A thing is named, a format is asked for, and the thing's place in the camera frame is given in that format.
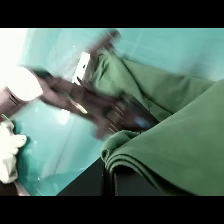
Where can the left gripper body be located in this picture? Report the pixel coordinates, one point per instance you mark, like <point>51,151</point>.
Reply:
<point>128,116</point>

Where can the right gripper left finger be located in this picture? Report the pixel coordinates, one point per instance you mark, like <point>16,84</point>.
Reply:
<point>90,181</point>

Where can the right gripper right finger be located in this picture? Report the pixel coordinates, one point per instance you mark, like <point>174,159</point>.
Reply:
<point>133,186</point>

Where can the green shirt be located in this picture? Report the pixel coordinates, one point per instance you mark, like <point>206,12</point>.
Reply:
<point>180,140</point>

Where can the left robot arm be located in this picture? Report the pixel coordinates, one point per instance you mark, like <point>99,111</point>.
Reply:
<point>60,93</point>

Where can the white garment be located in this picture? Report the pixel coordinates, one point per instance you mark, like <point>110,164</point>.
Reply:
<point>7,150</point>

